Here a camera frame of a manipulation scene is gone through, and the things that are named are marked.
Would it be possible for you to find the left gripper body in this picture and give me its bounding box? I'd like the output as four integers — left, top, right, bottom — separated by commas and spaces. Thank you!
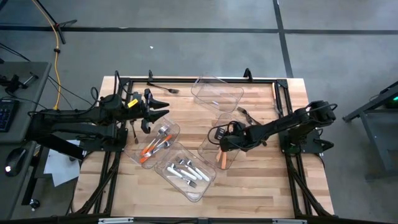
124, 98, 149, 122

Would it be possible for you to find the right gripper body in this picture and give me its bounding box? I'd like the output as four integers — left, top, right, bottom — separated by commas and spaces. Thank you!
219, 124, 252, 152

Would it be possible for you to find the orange handled fork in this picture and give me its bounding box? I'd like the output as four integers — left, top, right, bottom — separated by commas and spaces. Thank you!
141, 125, 170, 156
144, 139, 173, 158
139, 134, 172, 164

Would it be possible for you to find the white handled fork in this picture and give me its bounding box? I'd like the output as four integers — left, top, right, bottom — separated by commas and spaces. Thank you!
166, 166, 198, 189
177, 157, 199, 182
185, 157, 211, 182

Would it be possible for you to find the clear plastic bin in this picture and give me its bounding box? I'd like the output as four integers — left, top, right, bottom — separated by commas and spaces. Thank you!
197, 112, 249, 171
190, 75, 245, 113
154, 141, 218, 203
123, 112, 181, 170

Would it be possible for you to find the black metal fork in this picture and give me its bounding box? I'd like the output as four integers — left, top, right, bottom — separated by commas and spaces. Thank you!
236, 106, 262, 126
246, 111, 268, 147
146, 82, 180, 95
129, 119, 140, 145

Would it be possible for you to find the white paper sheet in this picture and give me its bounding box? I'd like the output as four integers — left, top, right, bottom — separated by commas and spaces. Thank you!
43, 139, 82, 187

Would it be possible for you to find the black tripod stand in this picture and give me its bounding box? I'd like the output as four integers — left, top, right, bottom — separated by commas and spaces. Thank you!
30, 0, 78, 45

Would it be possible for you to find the black keyboard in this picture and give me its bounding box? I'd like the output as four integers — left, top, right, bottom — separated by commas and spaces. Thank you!
0, 98, 20, 134

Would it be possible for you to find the black computer mouse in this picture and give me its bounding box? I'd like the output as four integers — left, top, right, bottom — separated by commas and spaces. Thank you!
4, 147, 27, 178

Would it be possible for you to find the grey side desk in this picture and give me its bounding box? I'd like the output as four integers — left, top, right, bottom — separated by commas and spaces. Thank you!
341, 80, 398, 181

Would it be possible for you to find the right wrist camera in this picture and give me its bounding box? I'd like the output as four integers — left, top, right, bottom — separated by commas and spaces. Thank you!
214, 126, 226, 141

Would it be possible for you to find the black aluminium table frame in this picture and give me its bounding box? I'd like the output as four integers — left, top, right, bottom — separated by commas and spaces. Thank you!
70, 67, 335, 218

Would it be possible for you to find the yellow cable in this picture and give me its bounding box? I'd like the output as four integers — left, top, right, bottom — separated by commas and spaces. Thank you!
30, 0, 62, 110

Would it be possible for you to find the black desk clamp mount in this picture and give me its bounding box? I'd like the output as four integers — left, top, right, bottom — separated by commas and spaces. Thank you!
0, 72, 40, 95

